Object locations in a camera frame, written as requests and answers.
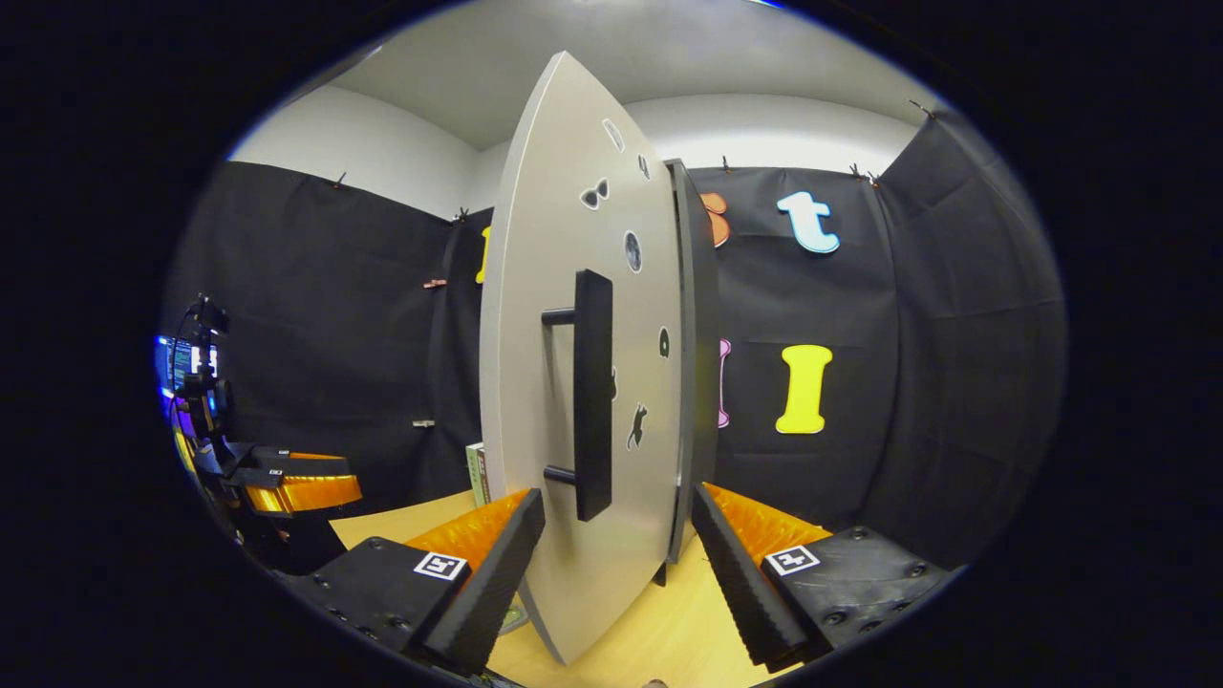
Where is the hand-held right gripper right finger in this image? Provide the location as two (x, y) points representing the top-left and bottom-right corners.
(690, 482), (956, 672)

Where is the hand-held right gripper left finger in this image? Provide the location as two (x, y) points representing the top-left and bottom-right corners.
(306, 487), (547, 675)

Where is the black cabinet door handle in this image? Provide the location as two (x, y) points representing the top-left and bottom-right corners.
(541, 269), (614, 523)

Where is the beige cabinet door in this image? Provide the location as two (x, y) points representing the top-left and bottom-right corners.
(478, 50), (687, 667)

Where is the computer monitor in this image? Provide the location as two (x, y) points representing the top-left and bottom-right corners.
(156, 334), (221, 395)

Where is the green book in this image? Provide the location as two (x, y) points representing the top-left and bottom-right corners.
(465, 441), (492, 507)

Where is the black backdrop cloth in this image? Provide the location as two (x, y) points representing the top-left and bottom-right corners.
(162, 105), (1066, 574)

